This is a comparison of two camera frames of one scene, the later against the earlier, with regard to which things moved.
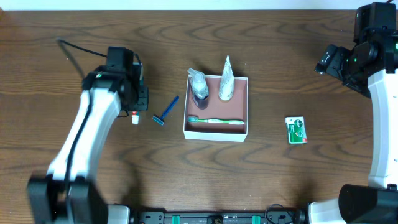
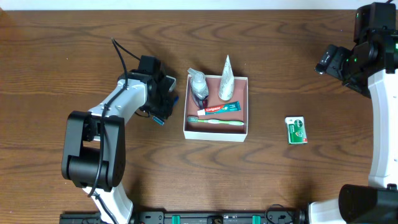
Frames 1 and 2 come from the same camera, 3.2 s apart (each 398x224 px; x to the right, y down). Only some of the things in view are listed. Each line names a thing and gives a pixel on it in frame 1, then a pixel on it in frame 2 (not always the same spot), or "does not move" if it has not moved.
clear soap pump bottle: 199,88 does not move
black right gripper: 329,61 does not move
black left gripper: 142,98 → 168,104
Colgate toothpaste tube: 135,116 → 231,106
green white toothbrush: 194,119 does not move
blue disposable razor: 160,119 does not move
